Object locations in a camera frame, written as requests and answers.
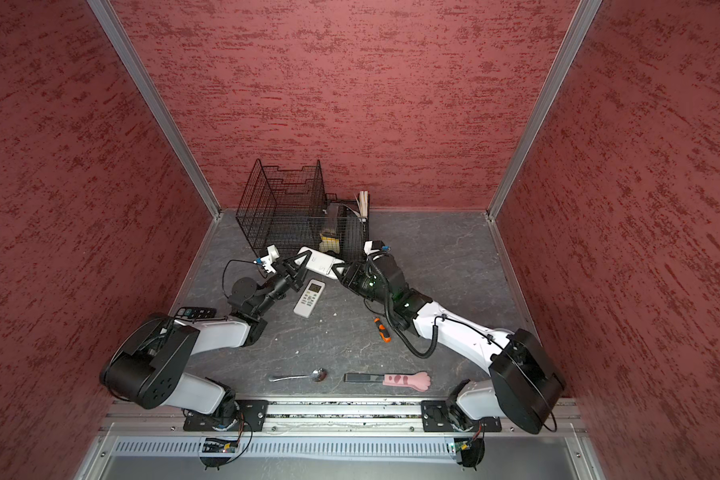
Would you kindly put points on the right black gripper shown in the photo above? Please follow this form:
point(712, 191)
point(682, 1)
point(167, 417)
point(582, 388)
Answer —
point(352, 279)

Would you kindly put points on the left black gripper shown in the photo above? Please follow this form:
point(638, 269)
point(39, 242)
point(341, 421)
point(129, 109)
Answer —
point(287, 267)

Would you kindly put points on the orange black screwdriver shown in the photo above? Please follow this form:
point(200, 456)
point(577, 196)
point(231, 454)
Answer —
point(382, 330)

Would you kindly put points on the grey white remote control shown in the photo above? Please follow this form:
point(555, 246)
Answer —
point(319, 262)

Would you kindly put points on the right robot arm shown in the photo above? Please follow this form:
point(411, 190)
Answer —
point(524, 384)

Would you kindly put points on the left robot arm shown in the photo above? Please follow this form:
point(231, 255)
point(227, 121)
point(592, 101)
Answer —
point(148, 369)

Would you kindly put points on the white air conditioner remote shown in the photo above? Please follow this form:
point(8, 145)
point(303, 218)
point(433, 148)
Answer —
point(309, 298)

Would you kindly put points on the yellow black brush in basket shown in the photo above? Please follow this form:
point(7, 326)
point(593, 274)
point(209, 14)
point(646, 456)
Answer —
point(332, 230)

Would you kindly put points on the wooden sticks in basket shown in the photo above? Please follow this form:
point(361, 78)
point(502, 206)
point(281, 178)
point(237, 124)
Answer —
point(363, 204)

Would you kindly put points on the metal spoon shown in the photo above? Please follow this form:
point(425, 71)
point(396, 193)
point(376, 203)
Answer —
point(317, 375)

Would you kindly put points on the black calculator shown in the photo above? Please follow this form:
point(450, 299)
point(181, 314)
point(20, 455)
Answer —
point(195, 313)

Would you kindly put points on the pink cat paw spatula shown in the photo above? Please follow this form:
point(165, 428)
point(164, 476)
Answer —
point(419, 382)

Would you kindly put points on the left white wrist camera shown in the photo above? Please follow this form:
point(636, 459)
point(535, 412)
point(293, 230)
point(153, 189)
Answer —
point(269, 255)

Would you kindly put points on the black wire basket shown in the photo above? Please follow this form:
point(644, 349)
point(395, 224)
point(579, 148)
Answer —
point(287, 207)

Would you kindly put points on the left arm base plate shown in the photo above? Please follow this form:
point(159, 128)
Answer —
point(230, 416)

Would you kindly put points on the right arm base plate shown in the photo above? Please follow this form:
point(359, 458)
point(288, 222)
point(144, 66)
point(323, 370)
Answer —
point(440, 416)

